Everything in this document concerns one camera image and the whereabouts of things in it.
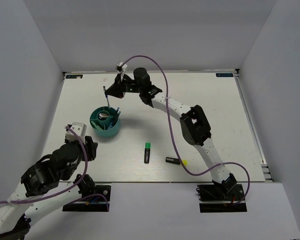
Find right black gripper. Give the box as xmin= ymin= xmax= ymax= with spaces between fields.
xmin=105 ymin=73 xmax=143 ymax=99

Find blue gel pen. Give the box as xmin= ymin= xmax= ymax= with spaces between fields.
xmin=102 ymin=86 xmax=111 ymax=108

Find teal round desk organizer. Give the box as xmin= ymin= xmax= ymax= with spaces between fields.
xmin=89 ymin=106 xmax=121 ymax=138

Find green black highlighter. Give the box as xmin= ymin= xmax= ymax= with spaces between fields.
xmin=144 ymin=142 xmax=151 ymax=164

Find blue capped pen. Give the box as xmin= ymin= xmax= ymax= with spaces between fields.
xmin=107 ymin=107 xmax=121 ymax=130

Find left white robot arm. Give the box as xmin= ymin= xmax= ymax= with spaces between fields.
xmin=0 ymin=136 xmax=98 ymax=240

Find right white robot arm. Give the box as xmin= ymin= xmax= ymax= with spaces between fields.
xmin=105 ymin=66 xmax=237 ymax=200

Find left blue corner label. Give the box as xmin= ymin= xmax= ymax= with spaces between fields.
xmin=65 ymin=74 xmax=83 ymax=79

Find blue corner label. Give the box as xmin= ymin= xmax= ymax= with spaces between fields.
xmin=65 ymin=74 xmax=83 ymax=79
xmin=215 ymin=72 xmax=234 ymax=78

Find yellow black highlighter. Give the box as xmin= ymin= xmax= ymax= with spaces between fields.
xmin=165 ymin=157 xmax=188 ymax=166

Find right blue corner label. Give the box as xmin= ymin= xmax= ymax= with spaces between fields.
xmin=215 ymin=72 xmax=234 ymax=78

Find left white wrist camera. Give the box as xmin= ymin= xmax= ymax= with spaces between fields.
xmin=65 ymin=122 xmax=87 ymax=144

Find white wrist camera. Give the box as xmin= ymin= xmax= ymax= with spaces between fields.
xmin=65 ymin=122 xmax=87 ymax=144
xmin=116 ymin=62 xmax=128 ymax=80

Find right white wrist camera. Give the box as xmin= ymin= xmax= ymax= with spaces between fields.
xmin=116 ymin=62 xmax=128 ymax=80

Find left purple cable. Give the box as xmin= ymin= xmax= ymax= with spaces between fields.
xmin=0 ymin=126 xmax=109 ymax=212

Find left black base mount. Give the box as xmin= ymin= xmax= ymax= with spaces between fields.
xmin=62 ymin=183 xmax=112 ymax=213

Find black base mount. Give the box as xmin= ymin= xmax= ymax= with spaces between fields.
xmin=196 ymin=184 xmax=248 ymax=213
xmin=62 ymin=183 xmax=112 ymax=213

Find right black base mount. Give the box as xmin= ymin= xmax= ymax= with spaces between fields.
xmin=196 ymin=184 xmax=248 ymax=213

